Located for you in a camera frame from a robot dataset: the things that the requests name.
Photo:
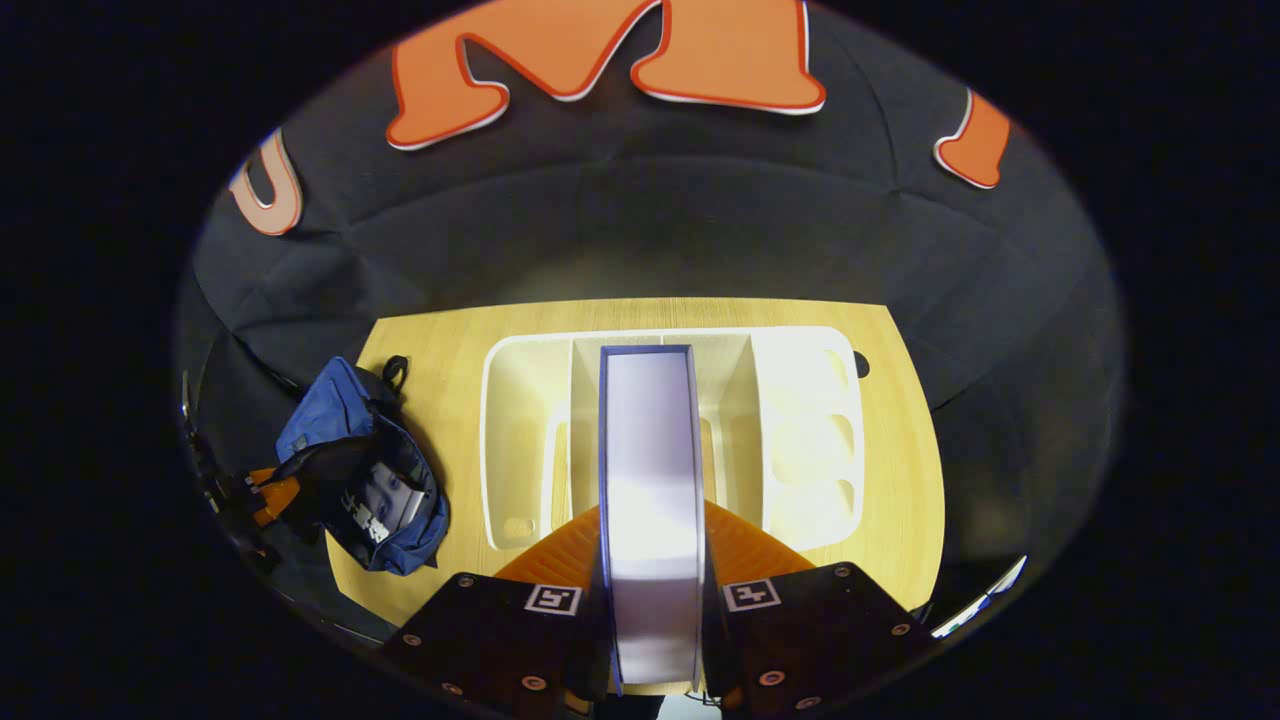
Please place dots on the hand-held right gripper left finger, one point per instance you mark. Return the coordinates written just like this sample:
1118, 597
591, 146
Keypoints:
500, 640

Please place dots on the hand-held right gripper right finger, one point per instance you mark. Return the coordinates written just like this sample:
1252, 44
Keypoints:
800, 640

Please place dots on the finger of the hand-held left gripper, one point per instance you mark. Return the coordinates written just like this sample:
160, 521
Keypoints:
272, 492

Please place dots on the blue schoolbag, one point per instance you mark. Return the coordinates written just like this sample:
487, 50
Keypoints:
330, 410

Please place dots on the white bookshelf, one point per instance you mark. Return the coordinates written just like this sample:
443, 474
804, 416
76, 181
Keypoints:
810, 440

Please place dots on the blue cover book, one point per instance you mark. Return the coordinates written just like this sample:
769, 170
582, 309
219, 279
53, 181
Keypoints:
650, 500

